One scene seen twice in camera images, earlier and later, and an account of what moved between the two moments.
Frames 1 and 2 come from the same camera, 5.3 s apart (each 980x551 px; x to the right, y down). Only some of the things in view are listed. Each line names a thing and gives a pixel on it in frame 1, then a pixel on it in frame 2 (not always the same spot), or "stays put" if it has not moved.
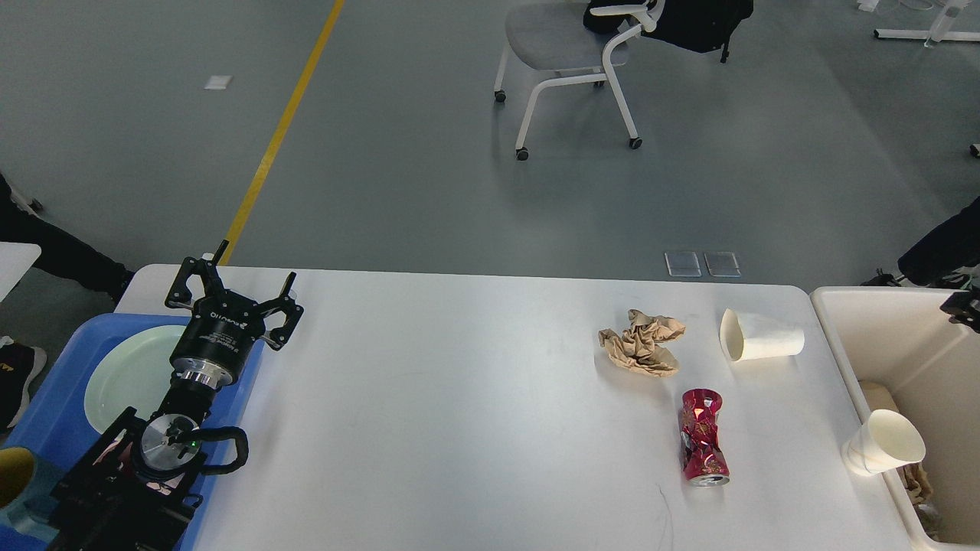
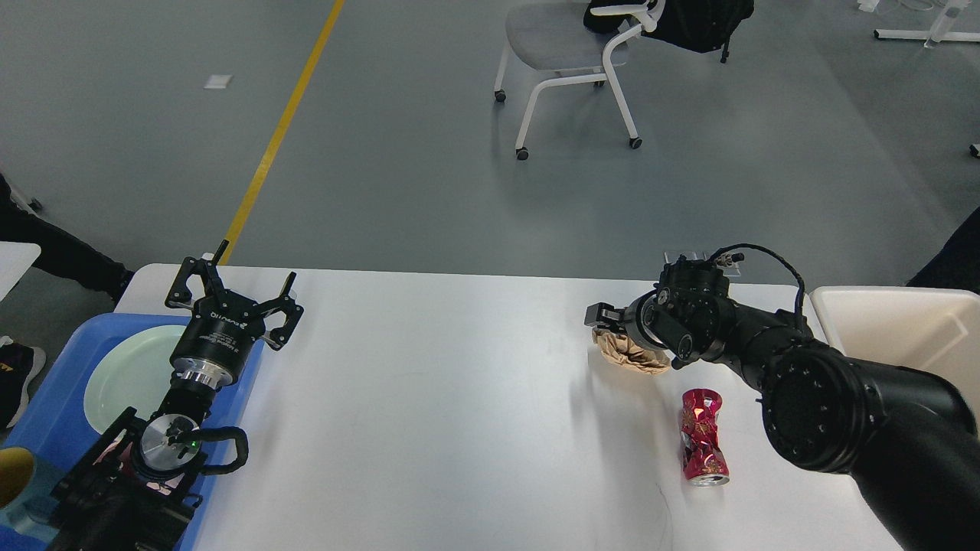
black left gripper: (224, 327) stays put
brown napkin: (638, 347) stays put
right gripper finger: (964, 308) → (649, 320)
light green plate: (133, 372) stays put
